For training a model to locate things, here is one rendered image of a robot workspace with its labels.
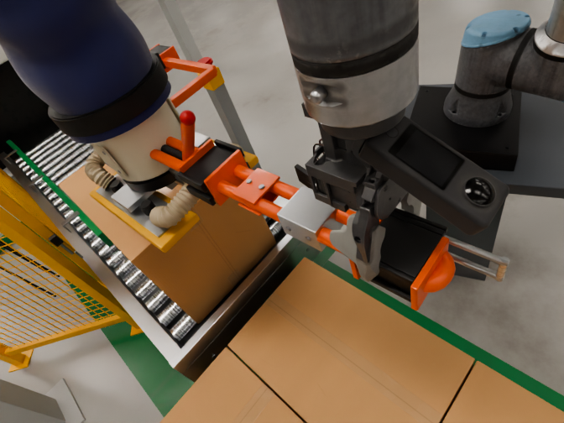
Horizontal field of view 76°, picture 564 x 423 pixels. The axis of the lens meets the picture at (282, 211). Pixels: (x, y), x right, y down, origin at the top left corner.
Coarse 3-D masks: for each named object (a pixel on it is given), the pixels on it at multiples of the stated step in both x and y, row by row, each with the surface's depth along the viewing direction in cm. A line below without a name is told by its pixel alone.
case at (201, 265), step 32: (160, 192) 110; (96, 224) 109; (224, 224) 113; (256, 224) 124; (128, 256) 96; (160, 256) 100; (192, 256) 109; (224, 256) 119; (256, 256) 131; (160, 288) 105; (192, 288) 114; (224, 288) 125
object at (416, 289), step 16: (384, 224) 43; (400, 224) 42; (384, 240) 41; (400, 240) 41; (416, 240) 40; (432, 240) 40; (448, 240) 39; (384, 256) 40; (400, 256) 39; (416, 256) 39; (432, 256) 38; (352, 272) 44; (384, 272) 41; (400, 272) 38; (416, 272) 38; (432, 272) 39; (384, 288) 43; (400, 288) 41; (416, 288) 37; (416, 304) 39
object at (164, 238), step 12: (120, 180) 89; (96, 192) 89; (108, 192) 87; (156, 192) 82; (108, 204) 84; (144, 204) 76; (156, 204) 79; (120, 216) 80; (132, 216) 78; (144, 216) 77; (192, 216) 74; (144, 228) 75; (156, 228) 73; (168, 228) 73; (180, 228) 72; (156, 240) 72; (168, 240) 71
